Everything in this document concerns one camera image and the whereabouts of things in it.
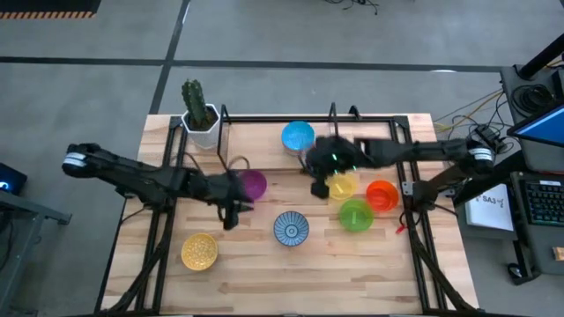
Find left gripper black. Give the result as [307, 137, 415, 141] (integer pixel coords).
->
[189, 171, 256, 232]

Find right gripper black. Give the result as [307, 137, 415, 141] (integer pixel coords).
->
[307, 136, 371, 199]

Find yellow plastic bowl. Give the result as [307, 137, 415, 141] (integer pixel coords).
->
[324, 172, 360, 202]

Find purple plastic bowl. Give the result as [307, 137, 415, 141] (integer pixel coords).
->
[240, 169, 269, 202]

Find green plastic bowl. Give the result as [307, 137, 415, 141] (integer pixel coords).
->
[338, 198, 375, 233]

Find red patterned ceramic bowl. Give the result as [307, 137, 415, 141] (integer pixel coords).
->
[272, 210, 310, 247]

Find orange patterned ceramic bowl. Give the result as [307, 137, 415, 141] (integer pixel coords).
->
[180, 232, 219, 271]

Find teal patterned ceramic bowl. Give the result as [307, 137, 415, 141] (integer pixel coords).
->
[280, 120, 316, 155]

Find orange plastic bowl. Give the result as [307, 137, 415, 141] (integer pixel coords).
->
[365, 179, 400, 213]

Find white hexagonal plant pot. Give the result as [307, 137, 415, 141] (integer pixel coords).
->
[181, 103, 221, 150]

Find green cactus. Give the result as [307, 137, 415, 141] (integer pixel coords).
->
[181, 78, 208, 129]

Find white printed paper sheet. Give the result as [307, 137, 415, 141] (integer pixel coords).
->
[464, 183, 516, 232]

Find black power adapter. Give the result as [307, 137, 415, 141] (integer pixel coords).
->
[474, 124, 501, 143]

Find grey side table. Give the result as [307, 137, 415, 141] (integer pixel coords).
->
[0, 188, 72, 316]

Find black equipment cart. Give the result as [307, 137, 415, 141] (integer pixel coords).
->
[453, 65, 564, 283]

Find black keyboard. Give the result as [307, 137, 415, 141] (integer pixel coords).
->
[523, 179, 564, 228]

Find black device with blue light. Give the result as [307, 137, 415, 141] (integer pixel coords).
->
[0, 161, 28, 195]

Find monitor with blue screen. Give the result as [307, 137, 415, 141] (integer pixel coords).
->
[506, 103, 564, 149]

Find black pole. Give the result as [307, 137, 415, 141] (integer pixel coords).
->
[519, 33, 564, 80]

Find black mat with hazard stripe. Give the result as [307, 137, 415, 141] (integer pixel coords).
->
[0, 0, 102, 20]

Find black metal frame wooden shelf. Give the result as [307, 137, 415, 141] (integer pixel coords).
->
[217, 101, 362, 173]

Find black aluminium rig frame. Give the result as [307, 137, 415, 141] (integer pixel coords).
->
[94, 113, 479, 316]

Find yellow cable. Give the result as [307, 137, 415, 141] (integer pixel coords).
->
[434, 90, 504, 133]

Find black floor cables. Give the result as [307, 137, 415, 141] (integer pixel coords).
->
[324, 0, 380, 16]

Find coiled black cable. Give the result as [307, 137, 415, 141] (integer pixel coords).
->
[512, 83, 555, 116]

